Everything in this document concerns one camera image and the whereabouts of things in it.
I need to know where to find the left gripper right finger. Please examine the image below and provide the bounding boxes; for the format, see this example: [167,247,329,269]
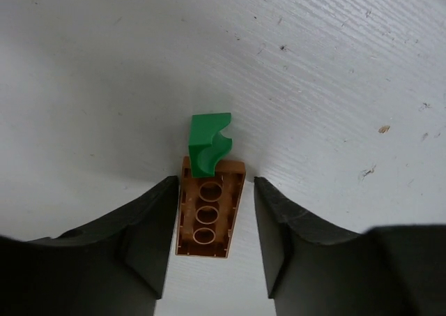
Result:
[254,177,445,315]

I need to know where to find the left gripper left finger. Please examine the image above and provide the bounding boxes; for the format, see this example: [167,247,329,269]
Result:
[1,176,179,315]

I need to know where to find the brown lego plate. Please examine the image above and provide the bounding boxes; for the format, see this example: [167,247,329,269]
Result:
[176,156,246,259]

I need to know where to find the small dark green lego piece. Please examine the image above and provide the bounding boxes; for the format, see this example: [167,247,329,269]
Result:
[188,112,233,178]

